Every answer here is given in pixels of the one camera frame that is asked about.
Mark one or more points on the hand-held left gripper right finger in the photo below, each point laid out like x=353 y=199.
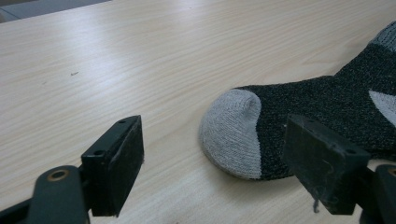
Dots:
x=320 y=161

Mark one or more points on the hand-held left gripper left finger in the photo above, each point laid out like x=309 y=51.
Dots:
x=115 y=165

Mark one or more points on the black and grey sock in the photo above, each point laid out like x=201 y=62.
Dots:
x=311 y=124

